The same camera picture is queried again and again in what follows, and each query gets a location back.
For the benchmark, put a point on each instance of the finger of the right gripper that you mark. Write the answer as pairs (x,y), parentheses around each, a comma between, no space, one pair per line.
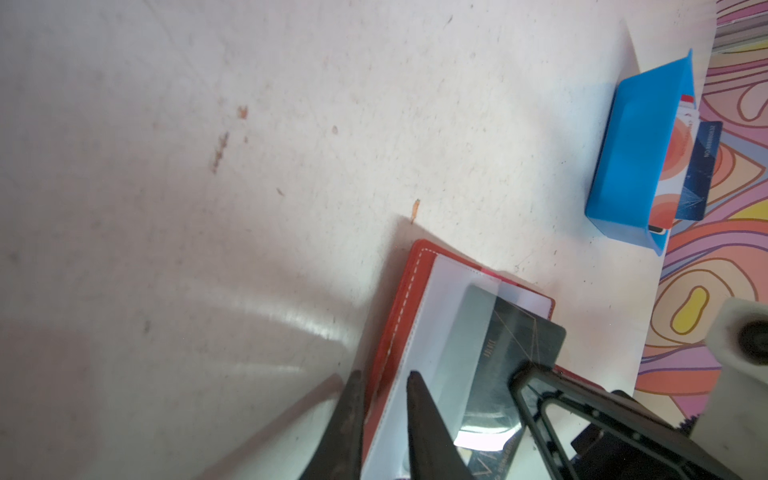
(622,439)

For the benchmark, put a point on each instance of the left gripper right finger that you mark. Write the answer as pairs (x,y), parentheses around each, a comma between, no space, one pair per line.
(432,454)

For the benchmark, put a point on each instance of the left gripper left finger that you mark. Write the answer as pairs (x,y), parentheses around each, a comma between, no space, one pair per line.
(339,452)

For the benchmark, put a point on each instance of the dark grey credit card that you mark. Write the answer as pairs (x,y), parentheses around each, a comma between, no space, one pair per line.
(490,341)

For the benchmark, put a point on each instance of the red leather card holder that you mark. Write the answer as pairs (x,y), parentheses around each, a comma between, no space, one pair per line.
(425,307)

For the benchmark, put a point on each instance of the blue credit card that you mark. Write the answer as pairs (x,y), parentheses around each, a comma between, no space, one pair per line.
(698,181)

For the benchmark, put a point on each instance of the blue plastic card tray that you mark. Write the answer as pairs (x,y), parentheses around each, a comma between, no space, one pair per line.
(635,146)

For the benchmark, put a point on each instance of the stack of credit cards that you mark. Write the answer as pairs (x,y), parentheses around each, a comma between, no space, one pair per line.
(671,182)

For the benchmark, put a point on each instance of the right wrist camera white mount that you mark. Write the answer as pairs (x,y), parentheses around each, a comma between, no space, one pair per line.
(733,426)

